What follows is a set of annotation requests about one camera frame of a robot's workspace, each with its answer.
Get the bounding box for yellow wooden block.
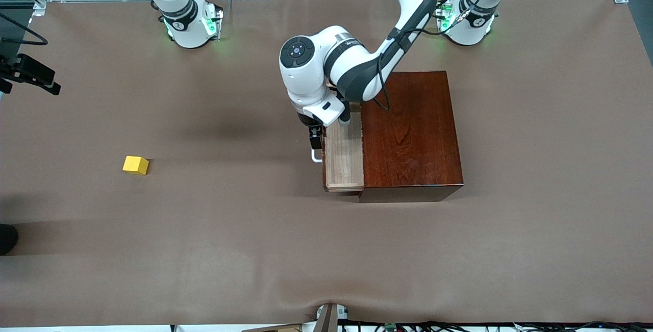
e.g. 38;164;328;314
122;156;150;175

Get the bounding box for brown cardboard piece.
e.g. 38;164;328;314
241;323;303;332

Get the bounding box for brown table cover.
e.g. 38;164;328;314
0;0;653;328

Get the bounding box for dark brown wooden cabinet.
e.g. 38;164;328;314
357;71;465;203

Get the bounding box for black round object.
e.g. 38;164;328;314
0;223;19;256

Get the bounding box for light wood drawer white handle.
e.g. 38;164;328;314
311;103;365;192

